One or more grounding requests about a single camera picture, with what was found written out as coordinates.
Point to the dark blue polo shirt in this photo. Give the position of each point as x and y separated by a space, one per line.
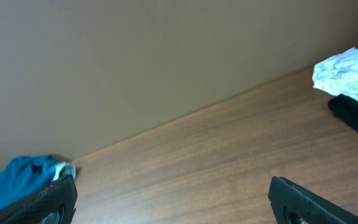
23 176

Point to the white t-shirt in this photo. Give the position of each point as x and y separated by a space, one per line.
338 74

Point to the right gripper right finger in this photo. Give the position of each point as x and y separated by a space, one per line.
293 204

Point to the light blue denim shorts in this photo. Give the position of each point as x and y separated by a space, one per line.
64 168

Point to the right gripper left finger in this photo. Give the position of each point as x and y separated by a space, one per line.
59 196

